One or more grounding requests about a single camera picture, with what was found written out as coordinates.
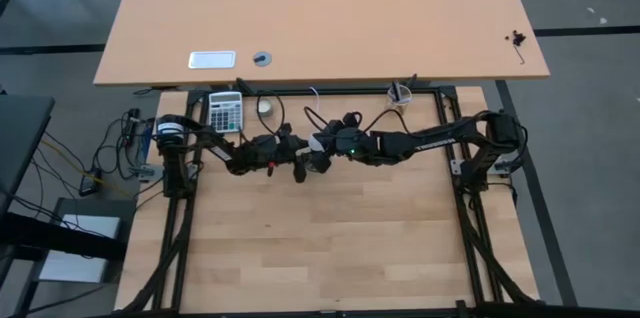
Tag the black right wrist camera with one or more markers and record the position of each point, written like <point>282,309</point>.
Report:
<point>350,120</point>

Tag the dark grey table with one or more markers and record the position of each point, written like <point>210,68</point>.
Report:
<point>20,138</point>

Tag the white rectangular desk plate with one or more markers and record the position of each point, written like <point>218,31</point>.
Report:
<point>212,60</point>

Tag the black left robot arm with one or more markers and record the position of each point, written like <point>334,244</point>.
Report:
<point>210,140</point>

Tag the beige wooden desk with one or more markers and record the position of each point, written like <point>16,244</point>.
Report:
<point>325,18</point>

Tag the grey desk calculator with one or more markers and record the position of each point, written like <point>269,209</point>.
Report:
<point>226,110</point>

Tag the black table beam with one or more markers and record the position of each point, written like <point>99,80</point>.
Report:
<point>50,238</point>

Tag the black hex key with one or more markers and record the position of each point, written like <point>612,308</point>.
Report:
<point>520,55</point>

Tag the black power brick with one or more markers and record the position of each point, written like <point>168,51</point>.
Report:
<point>90,183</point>

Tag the grey cart white panel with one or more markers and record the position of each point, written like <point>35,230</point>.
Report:
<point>75,268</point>

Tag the grey metal bracket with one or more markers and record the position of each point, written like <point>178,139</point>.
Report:
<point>505,167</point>
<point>146,173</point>

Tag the black aluminium table frame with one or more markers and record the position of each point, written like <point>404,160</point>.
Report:
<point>350,92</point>

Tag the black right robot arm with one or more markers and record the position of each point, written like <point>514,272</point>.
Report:
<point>435,140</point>

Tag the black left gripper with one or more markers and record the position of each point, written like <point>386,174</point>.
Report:
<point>292,145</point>

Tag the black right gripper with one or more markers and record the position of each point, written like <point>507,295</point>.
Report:
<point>350,147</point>

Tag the round grey desk grommet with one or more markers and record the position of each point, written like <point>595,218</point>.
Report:
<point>262,59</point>

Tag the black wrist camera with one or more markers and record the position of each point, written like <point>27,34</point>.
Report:
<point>350,120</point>
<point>264,147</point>

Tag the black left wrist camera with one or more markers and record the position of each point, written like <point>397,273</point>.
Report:
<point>264,147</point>

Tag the black power strip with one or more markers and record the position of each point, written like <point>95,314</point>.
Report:
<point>132,123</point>

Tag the black pen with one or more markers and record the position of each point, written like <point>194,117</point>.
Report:
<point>396,92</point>

